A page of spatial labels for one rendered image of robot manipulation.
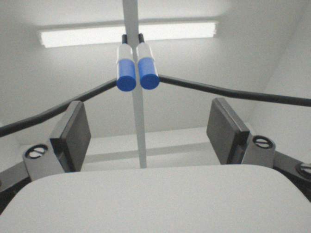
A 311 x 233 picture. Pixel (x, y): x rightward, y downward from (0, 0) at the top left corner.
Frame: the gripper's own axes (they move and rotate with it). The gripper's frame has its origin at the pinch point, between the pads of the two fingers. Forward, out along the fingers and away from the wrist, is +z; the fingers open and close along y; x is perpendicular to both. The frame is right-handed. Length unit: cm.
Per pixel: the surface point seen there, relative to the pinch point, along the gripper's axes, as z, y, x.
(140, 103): 88, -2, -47
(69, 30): 129, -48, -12
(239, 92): 37.1, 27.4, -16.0
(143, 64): 50, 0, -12
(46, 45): 127, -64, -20
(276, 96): 35, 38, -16
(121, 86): 44.5, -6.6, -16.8
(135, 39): 79, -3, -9
